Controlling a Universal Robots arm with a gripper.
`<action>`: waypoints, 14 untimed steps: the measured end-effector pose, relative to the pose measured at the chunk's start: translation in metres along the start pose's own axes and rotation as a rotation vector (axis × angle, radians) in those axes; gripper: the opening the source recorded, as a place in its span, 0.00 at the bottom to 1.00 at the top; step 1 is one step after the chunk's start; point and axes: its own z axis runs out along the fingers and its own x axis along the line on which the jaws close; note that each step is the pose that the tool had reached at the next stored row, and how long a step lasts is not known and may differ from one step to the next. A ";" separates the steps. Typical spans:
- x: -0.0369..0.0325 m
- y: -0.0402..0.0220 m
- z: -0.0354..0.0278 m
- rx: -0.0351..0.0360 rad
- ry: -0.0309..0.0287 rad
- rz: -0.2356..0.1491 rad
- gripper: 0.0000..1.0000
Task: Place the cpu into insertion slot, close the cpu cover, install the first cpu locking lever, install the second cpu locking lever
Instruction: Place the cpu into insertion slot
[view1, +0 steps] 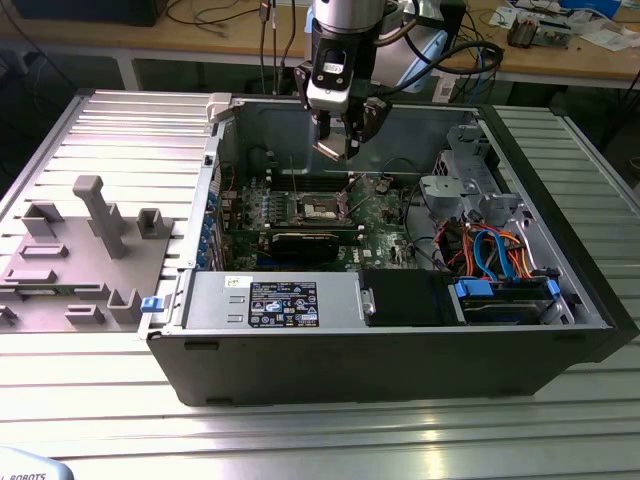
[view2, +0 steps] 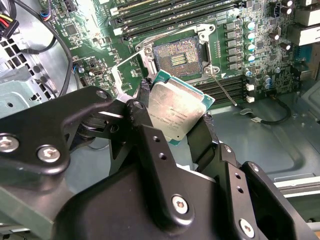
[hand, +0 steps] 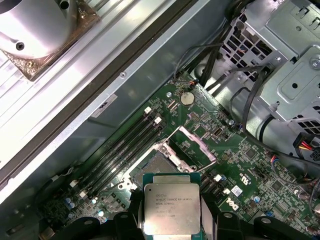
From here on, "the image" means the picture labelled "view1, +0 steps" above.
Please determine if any wooden desk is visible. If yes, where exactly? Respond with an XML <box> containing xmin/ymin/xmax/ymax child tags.
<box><xmin>0</xmin><ymin>0</ymin><xmax>640</xmax><ymax>92</ymax></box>

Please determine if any blue box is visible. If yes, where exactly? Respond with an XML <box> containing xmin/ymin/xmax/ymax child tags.
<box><xmin>558</xmin><ymin>0</ymin><xmax>624</xmax><ymax>16</ymax></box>

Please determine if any grey power supply unit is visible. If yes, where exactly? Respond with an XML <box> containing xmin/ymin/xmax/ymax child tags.
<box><xmin>182</xmin><ymin>269</ymin><xmax>364</xmax><ymax>331</ymax></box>

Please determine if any grey plastic parts rack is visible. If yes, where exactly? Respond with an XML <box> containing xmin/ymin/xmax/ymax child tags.
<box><xmin>0</xmin><ymin>174</ymin><xmax>176</xmax><ymax>336</ymax></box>

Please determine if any blue network cable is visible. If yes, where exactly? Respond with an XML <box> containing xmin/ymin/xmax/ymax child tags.
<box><xmin>474</xmin><ymin>44</ymin><xmax>494</xmax><ymax>101</ymax></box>

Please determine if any black PC case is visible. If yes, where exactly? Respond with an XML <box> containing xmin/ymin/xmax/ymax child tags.
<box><xmin>144</xmin><ymin>92</ymin><xmax>640</xmax><ymax>409</ymax></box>

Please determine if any blue data wire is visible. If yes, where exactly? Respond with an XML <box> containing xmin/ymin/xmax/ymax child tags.
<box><xmin>472</xmin><ymin>228</ymin><xmax>517</xmax><ymax>281</ymax></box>

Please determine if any black computer box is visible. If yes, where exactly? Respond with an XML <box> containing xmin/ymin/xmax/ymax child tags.
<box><xmin>12</xmin><ymin>0</ymin><xmax>161</xmax><ymax>27</ymax></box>

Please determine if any white paper sheet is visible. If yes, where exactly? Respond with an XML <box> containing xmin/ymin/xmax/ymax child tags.
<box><xmin>579</xmin><ymin>27</ymin><xmax>640</xmax><ymax>51</ymax></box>

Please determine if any silver CPU green edge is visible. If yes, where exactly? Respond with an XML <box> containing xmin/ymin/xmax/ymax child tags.
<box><xmin>312</xmin><ymin>137</ymin><xmax>349</xmax><ymax>161</ymax></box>

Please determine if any copper heat sink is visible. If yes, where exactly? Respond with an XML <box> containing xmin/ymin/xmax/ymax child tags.
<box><xmin>507</xmin><ymin>14</ymin><xmax>540</xmax><ymax>50</ymax></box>

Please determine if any grey case release handle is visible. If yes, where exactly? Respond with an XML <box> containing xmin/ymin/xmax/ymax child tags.
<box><xmin>205</xmin><ymin>92</ymin><xmax>236</xmax><ymax>124</ymax></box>

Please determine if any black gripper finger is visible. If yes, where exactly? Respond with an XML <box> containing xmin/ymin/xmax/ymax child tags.
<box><xmin>342</xmin><ymin>96</ymin><xmax>392</xmax><ymax>161</ymax></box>
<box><xmin>292</xmin><ymin>60</ymin><xmax>334</xmax><ymax>142</ymax></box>

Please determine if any black RAM slot row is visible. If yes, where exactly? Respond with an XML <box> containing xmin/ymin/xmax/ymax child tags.
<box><xmin>269</xmin><ymin>222</ymin><xmax>362</xmax><ymax>236</ymax></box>
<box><xmin>269</xmin><ymin>169</ymin><xmax>354</xmax><ymax>194</ymax></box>

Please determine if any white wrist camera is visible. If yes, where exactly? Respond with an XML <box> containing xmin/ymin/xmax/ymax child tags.
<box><xmin>305</xmin><ymin>37</ymin><xmax>355</xmax><ymax>114</ymax></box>

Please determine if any black drive bay box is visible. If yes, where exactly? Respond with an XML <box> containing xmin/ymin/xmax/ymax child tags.
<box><xmin>359</xmin><ymin>269</ymin><xmax>454</xmax><ymax>329</ymax></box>

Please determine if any CPU socket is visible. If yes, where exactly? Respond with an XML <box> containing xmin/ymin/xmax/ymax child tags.
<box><xmin>294</xmin><ymin>192</ymin><xmax>352</xmax><ymax>224</ymax></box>

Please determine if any red orange wire bundle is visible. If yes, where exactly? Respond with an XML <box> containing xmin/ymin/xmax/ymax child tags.
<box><xmin>433</xmin><ymin>222</ymin><xmax>482</xmax><ymax>275</ymax></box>

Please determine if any black graphics card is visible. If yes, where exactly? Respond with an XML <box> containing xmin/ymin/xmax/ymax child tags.
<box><xmin>268</xmin><ymin>230</ymin><xmax>342</xmax><ymax>265</ymax></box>

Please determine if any hard disk in blue carrier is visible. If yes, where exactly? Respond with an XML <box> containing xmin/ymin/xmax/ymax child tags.
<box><xmin>447</xmin><ymin>277</ymin><xmax>561</xmax><ymax>326</ymax></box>

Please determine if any grey metal drive cage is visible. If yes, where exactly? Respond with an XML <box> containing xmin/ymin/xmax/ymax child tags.
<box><xmin>432</xmin><ymin>123</ymin><xmax>504</xmax><ymax>197</ymax></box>

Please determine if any green motherboard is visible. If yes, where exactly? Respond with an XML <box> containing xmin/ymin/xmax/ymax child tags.
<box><xmin>219</xmin><ymin>169</ymin><xmax>432</xmax><ymax>274</ymax></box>

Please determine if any black wire white label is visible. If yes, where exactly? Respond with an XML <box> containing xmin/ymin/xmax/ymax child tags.
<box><xmin>247</xmin><ymin>143</ymin><xmax>277</xmax><ymax>174</ymax></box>

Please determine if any metal drive unit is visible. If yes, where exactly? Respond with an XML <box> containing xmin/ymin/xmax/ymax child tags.
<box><xmin>537</xmin><ymin>17</ymin><xmax>574</xmax><ymax>50</ymax></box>

